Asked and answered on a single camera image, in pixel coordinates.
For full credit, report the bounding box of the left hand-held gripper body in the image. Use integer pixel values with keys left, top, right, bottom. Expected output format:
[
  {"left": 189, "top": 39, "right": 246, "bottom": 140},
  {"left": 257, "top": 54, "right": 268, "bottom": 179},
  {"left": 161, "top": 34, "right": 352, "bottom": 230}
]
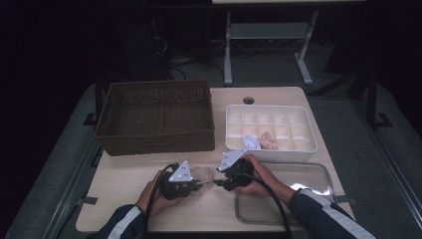
[{"left": 158, "top": 160, "right": 195, "bottom": 201}]

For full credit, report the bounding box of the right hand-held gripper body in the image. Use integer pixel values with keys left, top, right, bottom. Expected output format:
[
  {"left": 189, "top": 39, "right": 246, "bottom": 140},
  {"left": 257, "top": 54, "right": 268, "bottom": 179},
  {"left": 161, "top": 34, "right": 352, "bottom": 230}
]
[{"left": 217, "top": 148, "right": 257, "bottom": 192}]

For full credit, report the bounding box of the beige sheer sock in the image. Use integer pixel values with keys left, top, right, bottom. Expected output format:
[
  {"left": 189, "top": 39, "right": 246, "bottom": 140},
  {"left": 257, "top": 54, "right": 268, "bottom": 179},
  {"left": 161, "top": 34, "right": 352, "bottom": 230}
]
[{"left": 190, "top": 165, "right": 214, "bottom": 196}]

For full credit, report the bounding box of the white sock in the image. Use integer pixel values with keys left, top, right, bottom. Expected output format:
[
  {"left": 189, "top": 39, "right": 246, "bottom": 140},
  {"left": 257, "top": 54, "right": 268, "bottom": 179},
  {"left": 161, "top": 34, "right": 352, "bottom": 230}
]
[{"left": 242, "top": 133, "right": 262, "bottom": 151}]

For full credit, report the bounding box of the clear plastic box lid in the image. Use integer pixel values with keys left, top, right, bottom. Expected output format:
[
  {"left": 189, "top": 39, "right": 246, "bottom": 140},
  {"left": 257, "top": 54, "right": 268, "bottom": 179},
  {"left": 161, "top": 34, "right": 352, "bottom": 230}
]
[{"left": 234, "top": 161, "right": 336, "bottom": 227}]

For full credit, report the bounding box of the pink sock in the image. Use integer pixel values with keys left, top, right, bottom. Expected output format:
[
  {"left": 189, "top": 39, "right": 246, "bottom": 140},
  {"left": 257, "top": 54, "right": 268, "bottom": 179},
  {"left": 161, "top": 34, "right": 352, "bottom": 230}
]
[{"left": 259, "top": 129, "right": 280, "bottom": 151}]

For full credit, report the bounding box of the white divided storage box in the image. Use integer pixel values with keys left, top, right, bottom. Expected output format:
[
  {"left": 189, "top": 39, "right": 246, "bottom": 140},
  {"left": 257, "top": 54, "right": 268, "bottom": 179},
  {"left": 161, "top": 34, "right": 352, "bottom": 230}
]
[{"left": 224, "top": 104, "right": 318, "bottom": 163}]

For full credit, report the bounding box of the brown wicker basket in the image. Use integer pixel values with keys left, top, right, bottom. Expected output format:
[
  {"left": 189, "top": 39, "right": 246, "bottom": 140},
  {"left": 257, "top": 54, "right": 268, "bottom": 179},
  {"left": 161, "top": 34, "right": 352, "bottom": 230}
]
[{"left": 94, "top": 79, "right": 216, "bottom": 157}]

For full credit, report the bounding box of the person's right hand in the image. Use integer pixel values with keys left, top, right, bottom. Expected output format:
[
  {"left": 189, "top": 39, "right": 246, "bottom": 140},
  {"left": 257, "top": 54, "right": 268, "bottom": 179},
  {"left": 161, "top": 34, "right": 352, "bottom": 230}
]
[{"left": 233, "top": 153, "right": 297, "bottom": 206}]

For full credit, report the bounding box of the person's left hand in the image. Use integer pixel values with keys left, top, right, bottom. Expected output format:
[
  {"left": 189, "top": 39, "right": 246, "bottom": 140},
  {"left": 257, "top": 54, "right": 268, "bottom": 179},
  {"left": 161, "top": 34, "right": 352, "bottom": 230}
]
[{"left": 135, "top": 170, "right": 183, "bottom": 217}]

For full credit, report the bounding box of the grey tape strip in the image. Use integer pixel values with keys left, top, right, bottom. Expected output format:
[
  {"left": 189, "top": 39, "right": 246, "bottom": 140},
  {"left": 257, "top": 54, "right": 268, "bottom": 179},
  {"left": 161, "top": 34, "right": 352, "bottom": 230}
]
[
  {"left": 334, "top": 195, "right": 358, "bottom": 205},
  {"left": 76, "top": 196, "right": 100, "bottom": 206}
]

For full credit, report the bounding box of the black metal stand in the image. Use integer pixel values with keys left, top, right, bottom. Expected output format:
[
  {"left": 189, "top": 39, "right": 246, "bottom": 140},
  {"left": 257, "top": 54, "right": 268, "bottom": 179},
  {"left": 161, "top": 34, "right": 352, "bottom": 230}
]
[
  {"left": 83, "top": 74, "right": 105, "bottom": 127},
  {"left": 364, "top": 71, "right": 394, "bottom": 131}
]

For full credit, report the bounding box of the white metal stand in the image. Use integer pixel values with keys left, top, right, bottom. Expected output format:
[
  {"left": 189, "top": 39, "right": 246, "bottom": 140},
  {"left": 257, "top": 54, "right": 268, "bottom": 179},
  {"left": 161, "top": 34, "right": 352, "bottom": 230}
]
[{"left": 222, "top": 9, "right": 319, "bottom": 88}]

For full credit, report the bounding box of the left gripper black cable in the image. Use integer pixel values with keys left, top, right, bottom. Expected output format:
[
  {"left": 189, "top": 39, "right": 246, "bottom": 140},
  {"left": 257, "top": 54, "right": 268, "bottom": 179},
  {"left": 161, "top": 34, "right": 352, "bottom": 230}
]
[{"left": 142, "top": 162, "right": 180, "bottom": 239}]

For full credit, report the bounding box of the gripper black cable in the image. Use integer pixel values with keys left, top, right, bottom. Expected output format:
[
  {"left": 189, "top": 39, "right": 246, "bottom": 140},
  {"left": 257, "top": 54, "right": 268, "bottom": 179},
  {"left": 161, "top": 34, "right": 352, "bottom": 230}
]
[
  {"left": 142, "top": 162, "right": 180, "bottom": 239},
  {"left": 243, "top": 170, "right": 293, "bottom": 239}
]

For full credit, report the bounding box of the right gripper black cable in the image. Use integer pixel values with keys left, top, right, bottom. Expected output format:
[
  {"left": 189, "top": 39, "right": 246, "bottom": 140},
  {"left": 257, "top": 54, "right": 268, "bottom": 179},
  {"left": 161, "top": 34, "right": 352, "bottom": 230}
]
[{"left": 243, "top": 170, "right": 293, "bottom": 239}]

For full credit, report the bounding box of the grey metal floor rail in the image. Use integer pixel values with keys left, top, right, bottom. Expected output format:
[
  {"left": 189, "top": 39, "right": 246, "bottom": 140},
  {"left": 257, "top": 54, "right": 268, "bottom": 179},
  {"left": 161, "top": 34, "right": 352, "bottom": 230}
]
[
  {"left": 41, "top": 138, "right": 104, "bottom": 239},
  {"left": 351, "top": 99, "right": 422, "bottom": 230}
]

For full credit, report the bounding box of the floor cables bundle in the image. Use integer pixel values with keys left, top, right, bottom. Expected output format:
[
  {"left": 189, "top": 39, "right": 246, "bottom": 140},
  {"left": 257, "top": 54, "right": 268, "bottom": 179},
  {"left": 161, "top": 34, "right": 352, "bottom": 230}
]
[{"left": 168, "top": 57, "right": 197, "bottom": 81}]

